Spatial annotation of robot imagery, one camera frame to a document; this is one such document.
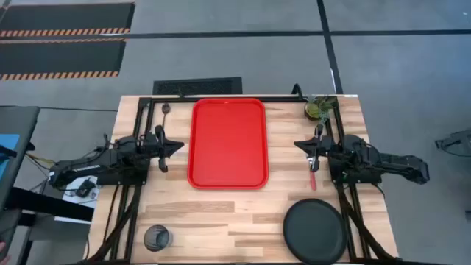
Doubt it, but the small black controller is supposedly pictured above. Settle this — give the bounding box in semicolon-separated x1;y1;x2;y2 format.
75;178;97;198

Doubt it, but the grey side desk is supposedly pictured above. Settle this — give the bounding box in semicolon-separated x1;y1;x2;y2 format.
0;105;40;214

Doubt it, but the person's hand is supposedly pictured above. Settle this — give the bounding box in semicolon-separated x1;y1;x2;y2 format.
0;241;12;265

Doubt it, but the dark metal spoon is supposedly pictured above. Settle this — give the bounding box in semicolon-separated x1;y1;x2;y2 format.
160;102;171;128

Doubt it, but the black round plate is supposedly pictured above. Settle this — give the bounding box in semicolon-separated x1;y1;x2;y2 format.
282;197;349;265

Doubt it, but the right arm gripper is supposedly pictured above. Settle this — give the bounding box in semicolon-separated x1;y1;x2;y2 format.
294;124;331;173

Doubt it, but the black cable bundle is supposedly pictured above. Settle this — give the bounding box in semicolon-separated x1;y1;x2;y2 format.
88;183;143;264
336;183;397;264

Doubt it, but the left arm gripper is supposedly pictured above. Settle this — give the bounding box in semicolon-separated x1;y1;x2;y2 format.
151;124;185;173

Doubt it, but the small potted green plant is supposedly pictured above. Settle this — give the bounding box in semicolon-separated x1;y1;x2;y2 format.
303;94;339;126

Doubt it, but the fork with pink handle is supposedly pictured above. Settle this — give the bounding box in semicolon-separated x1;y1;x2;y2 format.
307;156;318;192

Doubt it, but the black perforated floor mat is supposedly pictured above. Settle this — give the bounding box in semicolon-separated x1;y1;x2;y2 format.
152;76;244;96

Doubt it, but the white paper sheet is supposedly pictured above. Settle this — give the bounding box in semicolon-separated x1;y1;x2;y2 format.
61;175;99;207

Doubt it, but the red plastic tray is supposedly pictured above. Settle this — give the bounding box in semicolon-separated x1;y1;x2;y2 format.
186;97;270;191

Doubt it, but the blue sheet on desk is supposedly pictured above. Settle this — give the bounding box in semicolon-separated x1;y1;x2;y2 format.
0;134;20;177

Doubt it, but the clear ribbed glass cup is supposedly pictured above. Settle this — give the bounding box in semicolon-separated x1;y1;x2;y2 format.
142;223;174;253

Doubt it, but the black side bench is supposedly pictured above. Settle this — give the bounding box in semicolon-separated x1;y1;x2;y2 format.
7;186;95;222

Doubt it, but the black hazard-striped floor mat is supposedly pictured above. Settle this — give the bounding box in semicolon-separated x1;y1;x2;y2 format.
0;38;127;81
0;1;136;38

